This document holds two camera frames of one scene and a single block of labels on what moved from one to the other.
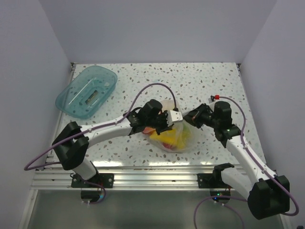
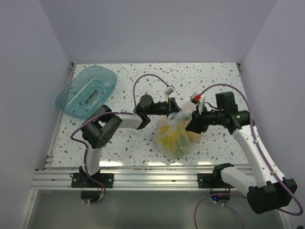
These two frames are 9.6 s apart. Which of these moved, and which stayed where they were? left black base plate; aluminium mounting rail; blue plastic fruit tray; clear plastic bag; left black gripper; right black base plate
Moved: clear plastic bag; left black gripper
Stayed: aluminium mounting rail; right black base plate; left black base plate; blue plastic fruit tray
